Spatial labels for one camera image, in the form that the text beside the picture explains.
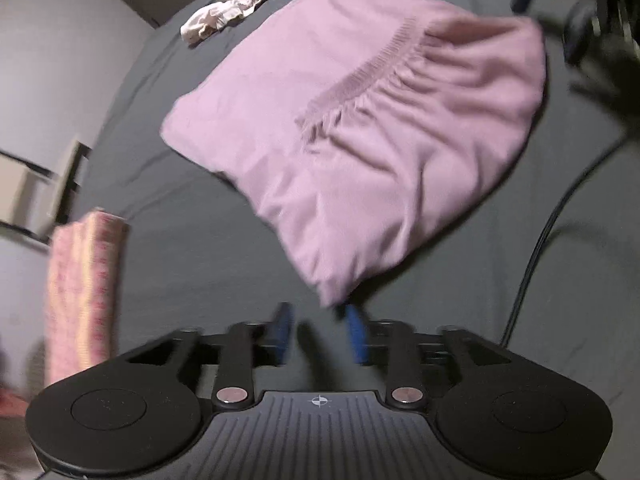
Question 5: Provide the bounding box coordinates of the mauve pink ribbed garment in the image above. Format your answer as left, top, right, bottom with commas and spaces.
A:
160, 0, 546, 307

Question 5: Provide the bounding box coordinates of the pink yellow striped knit sweater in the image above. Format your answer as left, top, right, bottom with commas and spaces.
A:
44, 209, 127, 387

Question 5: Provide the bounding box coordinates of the white black wooden chair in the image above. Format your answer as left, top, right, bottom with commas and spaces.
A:
1, 139, 92, 245

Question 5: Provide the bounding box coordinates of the black braided cable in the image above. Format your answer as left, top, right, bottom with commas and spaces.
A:
499, 144, 626, 348

